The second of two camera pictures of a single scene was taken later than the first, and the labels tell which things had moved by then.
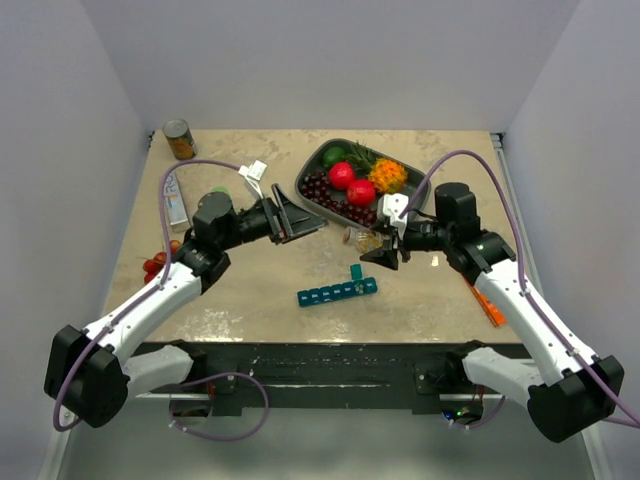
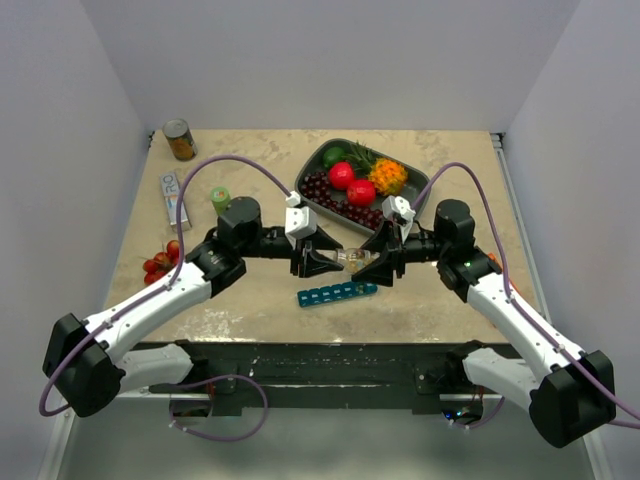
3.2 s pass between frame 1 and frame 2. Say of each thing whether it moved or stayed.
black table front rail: stayed
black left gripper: moved
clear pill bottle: moved
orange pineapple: stayed
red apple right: stayed
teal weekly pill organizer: stayed
